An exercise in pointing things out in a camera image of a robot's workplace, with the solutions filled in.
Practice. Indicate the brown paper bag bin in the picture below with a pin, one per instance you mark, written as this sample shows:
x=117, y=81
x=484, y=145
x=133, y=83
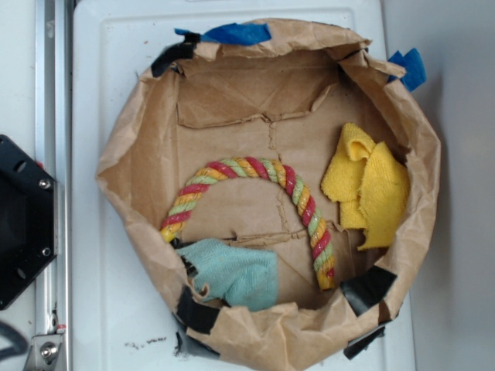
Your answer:
x=287, y=99

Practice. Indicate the aluminium rail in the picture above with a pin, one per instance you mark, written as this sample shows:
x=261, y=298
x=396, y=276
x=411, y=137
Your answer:
x=52, y=344

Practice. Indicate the blue tape piece right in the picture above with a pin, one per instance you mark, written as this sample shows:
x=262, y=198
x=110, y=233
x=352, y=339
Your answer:
x=415, y=70

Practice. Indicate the black tape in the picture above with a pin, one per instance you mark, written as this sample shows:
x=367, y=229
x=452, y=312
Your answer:
x=367, y=290
x=178, y=51
x=198, y=317

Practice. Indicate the black tape bottom left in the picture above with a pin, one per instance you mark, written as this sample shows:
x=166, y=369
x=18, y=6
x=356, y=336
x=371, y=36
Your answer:
x=198, y=317

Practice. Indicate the blue tape piece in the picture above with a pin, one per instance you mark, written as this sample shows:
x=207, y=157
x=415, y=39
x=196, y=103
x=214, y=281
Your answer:
x=415, y=70
x=231, y=34

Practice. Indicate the black tape bottom right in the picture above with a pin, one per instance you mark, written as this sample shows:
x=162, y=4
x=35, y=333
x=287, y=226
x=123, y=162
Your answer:
x=367, y=290

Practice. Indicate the blue tape piece top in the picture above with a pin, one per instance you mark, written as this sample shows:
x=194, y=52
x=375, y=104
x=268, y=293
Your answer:
x=231, y=34

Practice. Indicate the teal microfiber cloth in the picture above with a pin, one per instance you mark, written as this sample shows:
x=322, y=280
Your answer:
x=239, y=276

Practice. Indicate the yellow microfiber cloth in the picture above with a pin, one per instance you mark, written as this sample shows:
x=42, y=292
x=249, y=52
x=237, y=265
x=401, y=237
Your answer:
x=370, y=185

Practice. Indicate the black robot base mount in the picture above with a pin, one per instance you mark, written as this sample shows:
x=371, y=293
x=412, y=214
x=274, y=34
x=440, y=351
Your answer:
x=27, y=220

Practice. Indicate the white plastic tray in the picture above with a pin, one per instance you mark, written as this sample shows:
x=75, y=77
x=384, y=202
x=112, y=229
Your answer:
x=118, y=320

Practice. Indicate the black tape top left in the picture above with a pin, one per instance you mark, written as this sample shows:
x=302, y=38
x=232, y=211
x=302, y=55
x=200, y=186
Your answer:
x=178, y=51

